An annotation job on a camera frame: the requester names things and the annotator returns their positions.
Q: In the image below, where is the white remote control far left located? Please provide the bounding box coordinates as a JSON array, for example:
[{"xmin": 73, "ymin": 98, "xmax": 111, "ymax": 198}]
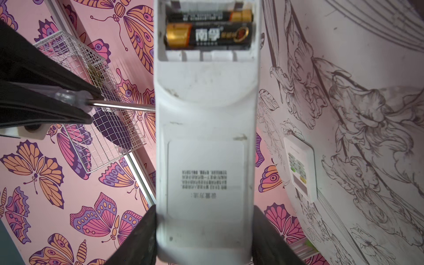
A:
[{"xmin": 284, "ymin": 135, "xmax": 318, "ymax": 203}]

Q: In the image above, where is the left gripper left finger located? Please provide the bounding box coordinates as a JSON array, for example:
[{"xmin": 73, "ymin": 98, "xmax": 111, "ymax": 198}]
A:
[{"xmin": 105, "ymin": 205, "xmax": 157, "ymax": 265}]

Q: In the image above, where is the white wire basket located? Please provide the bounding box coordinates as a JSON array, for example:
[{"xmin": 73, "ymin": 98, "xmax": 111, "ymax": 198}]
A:
[{"xmin": 35, "ymin": 31, "xmax": 145, "ymax": 179}]

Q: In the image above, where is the clear handle screwdriver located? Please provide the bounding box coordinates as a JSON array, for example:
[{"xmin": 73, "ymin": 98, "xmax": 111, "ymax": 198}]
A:
[{"xmin": 12, "ymin": 82, "xmax": 156, "ymax": 113}]

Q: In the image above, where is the purple object in basket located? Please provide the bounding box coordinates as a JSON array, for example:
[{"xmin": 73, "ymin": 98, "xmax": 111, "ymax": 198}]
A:
[{"xmin": 93, "ymin": 108, "xmax": 132, "ymax": 150}]

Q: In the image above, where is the white remote control with batteries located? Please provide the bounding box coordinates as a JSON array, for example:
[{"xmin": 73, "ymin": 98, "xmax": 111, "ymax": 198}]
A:
[{"xmin": 153, "ymin": 1, "xmax": 262, "ymax": 265}]

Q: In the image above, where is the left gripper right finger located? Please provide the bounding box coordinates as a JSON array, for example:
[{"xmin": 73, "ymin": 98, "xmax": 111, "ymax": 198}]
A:
[{"xmin": 252, "ymin": 205, "xmax": 305, "ymax": 265}]

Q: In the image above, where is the black gold AAA battery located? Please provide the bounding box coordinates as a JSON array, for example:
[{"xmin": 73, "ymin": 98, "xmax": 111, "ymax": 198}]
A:
[
  {"xmin": 165, "ymin": 22, "xmax": 254, "ymax": 49},
  {"xmin": 167, "ymin": 9, "xmax": 254, "ymax": 23}
]

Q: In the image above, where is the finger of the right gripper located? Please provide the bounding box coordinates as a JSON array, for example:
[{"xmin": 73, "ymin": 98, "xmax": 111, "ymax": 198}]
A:
[
  {"xmin": 1, "ymin": 22, "xmax": 104, "ymax": 99},
  {"xmin": 1, "ymin": 81, "xmax": 93, "ymax": 129}
]

